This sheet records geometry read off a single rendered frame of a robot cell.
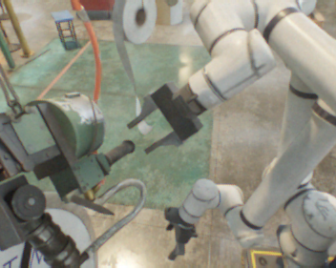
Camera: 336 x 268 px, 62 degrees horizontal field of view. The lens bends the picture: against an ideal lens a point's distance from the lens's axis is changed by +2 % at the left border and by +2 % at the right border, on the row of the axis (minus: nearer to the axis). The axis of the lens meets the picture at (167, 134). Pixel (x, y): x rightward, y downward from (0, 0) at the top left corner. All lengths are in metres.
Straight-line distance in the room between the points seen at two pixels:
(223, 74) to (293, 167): 0.39
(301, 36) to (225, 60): 0.16
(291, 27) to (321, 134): 0.29
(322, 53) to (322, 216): 0.70
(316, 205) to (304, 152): 0.40
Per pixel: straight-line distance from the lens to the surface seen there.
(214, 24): 0.61
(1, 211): 0.49
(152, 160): 2.37
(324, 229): 1.16
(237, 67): 0.55
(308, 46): 0.62
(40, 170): 0.59
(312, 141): 0.81
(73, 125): 0.55
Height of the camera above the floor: 1.75
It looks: 42 degrees down
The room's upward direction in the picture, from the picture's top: 1 degrees counter-clockwise
